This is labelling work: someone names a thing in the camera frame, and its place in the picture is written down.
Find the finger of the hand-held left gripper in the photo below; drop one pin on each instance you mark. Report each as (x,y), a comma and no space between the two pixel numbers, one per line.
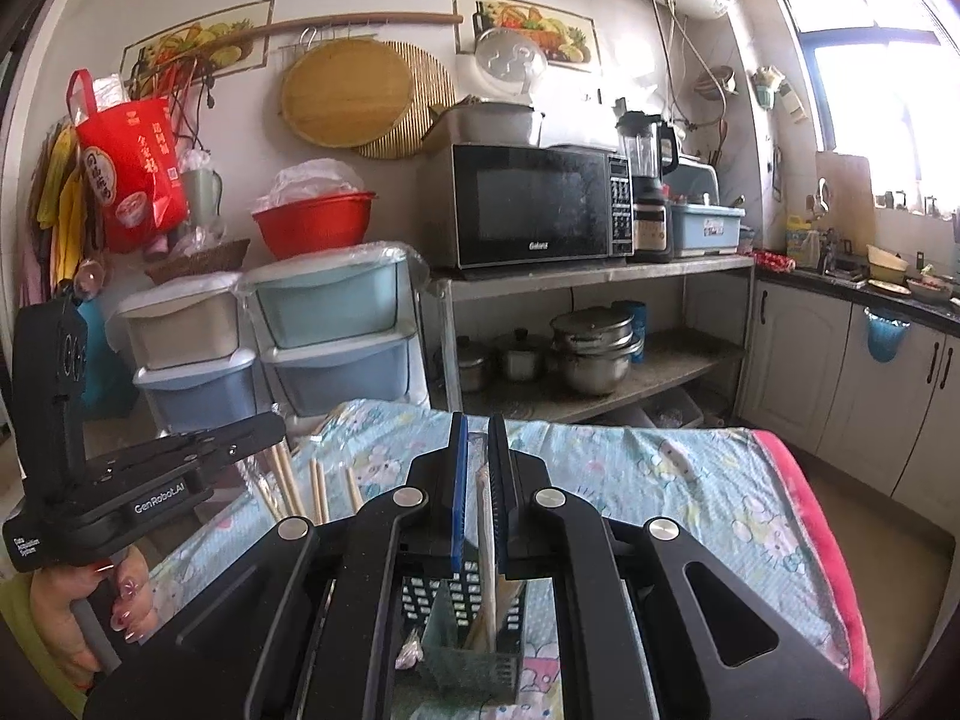
(240,439)

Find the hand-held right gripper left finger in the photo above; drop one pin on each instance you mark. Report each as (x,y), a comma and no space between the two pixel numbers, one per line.
(459,495)

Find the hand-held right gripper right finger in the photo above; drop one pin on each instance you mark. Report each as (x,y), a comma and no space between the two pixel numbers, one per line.
(525,525)

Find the single wooden chopstick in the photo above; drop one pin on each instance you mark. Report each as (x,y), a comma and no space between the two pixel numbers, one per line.
(487,532)

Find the green plastic utensil basket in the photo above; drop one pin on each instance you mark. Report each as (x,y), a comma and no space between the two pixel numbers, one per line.
(450,660)

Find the person's left forearm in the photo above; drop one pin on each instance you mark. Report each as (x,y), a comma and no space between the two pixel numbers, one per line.
(22,645)

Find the person's left hand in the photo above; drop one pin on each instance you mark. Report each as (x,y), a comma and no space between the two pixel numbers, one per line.
(64,615)

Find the blue bag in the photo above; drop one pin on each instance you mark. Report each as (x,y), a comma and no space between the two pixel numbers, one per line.
(109,367)

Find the small steel pot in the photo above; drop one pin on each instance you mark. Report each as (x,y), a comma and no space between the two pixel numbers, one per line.
(472,367)
(520,356)

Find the printed light blue blanket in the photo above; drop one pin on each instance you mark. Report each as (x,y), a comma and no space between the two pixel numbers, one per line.
(675,480)

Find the light blue drawer tower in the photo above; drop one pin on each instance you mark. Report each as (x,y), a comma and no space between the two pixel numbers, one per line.
(330,307)

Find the clear plastic storage box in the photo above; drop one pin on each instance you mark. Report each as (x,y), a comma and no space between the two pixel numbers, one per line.
(660,411)

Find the wicker basket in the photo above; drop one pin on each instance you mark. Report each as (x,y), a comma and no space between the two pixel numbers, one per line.
(199,264)

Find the stack of steel pots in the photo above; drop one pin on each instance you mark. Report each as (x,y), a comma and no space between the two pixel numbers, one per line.
(596,356)

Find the yellow hanging cloth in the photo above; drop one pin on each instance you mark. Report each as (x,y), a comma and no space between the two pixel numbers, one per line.
(64,202)

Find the red plastic basin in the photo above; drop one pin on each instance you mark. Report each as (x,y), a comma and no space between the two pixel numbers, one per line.
(315,229)

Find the blue mug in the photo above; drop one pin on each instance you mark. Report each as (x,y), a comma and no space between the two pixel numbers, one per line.
(634,322)

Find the red shopping bag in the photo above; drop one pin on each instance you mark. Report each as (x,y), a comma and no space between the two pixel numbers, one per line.
(127,172)

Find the metal shelf table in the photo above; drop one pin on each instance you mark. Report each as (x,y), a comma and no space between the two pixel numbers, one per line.
(600,270)

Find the clear plastic bag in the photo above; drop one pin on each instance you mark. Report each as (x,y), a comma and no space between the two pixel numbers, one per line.
(307,180)

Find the black microwave oven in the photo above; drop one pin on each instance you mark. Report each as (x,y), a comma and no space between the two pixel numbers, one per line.
(540,202)

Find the pink blanket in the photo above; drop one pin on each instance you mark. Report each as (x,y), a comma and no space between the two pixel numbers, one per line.
(832,555)

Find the white kitchen cabinets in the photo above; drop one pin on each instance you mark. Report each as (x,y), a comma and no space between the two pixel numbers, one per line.
(810,367)

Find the blue dish drainer box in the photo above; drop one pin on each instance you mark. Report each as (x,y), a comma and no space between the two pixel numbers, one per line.
(705,232)

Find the round wooden cutting board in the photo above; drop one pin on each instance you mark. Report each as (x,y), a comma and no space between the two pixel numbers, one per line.
(345,94)

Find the black blender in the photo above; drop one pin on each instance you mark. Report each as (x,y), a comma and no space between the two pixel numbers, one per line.
(646,180)

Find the grey cooking pot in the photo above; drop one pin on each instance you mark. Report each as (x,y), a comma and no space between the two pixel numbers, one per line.
(491,124)

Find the round bamboo mat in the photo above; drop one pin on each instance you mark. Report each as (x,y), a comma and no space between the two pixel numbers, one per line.
(431,105)

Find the black countertop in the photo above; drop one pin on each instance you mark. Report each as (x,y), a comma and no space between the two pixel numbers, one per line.
(825,283)

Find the yellow detergent bottle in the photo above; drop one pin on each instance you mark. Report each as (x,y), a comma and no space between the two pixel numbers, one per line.
(802,244)

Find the blue hanging bin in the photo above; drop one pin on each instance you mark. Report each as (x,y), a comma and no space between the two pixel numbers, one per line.
(887,337)

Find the clear plastic lid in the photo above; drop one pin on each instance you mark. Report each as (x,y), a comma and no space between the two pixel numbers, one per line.
(510,64)

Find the long wooden rolling pin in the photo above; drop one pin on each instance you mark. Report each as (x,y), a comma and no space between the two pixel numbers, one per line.
(360,19)

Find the pale cutting board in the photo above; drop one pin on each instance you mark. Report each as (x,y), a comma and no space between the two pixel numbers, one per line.
(844,180)

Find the hanging metal strainer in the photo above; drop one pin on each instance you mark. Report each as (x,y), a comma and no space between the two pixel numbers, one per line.
(716,82)

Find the window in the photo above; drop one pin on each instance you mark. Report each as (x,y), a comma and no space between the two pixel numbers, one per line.
(877,75)

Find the fruit wall poster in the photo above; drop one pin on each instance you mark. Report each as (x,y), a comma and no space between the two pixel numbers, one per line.
(199,41)
(547,22)

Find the green wall caddy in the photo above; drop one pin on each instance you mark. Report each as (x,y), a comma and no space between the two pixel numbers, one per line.
(769,90)

